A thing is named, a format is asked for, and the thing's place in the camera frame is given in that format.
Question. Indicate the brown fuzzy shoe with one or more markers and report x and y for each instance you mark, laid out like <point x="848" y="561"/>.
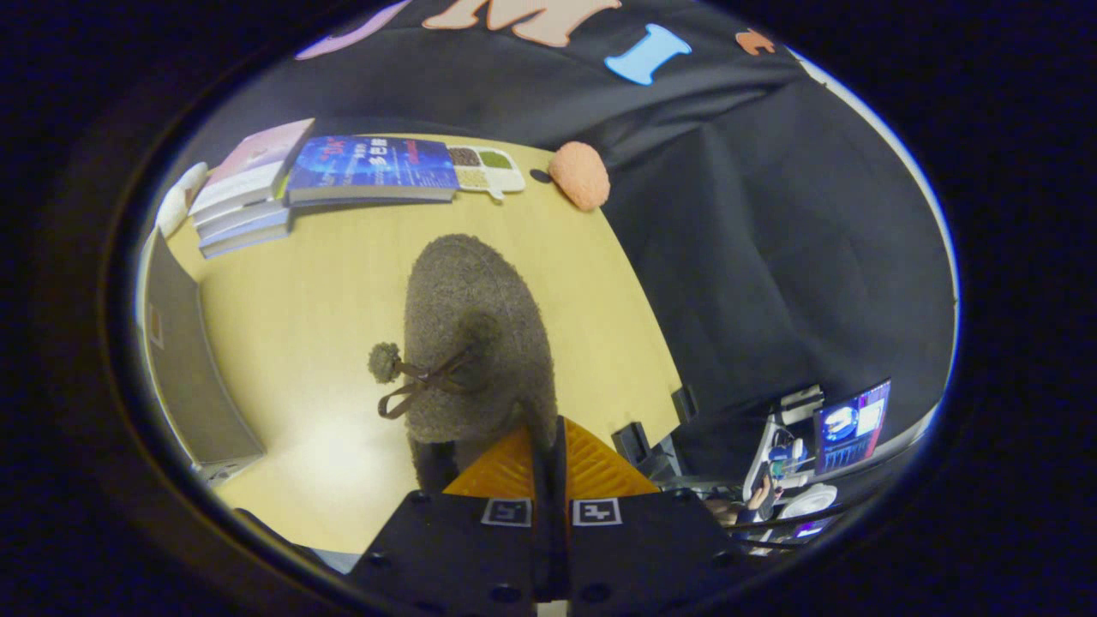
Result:
<point x="471" y="326"/>

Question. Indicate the orange fluffy ball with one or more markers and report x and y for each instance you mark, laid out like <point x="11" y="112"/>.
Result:
<point x="581" y="176"/>

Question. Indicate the pink book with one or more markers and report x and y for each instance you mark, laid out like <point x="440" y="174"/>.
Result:
<point x="261" y="154"/>

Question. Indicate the black backdrop cloth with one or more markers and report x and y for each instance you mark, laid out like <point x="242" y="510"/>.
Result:
<point x="754" y="257"/>

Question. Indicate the black table clamp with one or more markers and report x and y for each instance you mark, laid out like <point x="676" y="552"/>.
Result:
<point x="632" y="443"/>
<point x="684" y="404"/>

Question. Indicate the white fluffy ball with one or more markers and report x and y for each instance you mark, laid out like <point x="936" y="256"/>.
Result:
<point x="180" y="199"/>

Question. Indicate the laptop screen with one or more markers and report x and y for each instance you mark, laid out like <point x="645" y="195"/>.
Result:
<point x="848" y="428"/>

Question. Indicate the white round object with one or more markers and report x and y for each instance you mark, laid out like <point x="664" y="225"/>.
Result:
<point x="810" y="500"/>

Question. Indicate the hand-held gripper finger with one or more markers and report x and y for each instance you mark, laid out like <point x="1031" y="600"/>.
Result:
<point x="542" y="480"/>
<point x="560" y="514"/>

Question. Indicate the pale blue book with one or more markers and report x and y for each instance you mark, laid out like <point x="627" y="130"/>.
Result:
<point x="244" y="221"/>
<point x="244" y="242"/>

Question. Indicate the white divided grain tray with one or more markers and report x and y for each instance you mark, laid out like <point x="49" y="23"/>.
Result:
<point x="493" y="171"/>

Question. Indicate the cream fabric storage box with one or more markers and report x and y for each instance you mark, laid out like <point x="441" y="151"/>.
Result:
<point x="188" y="368"/>

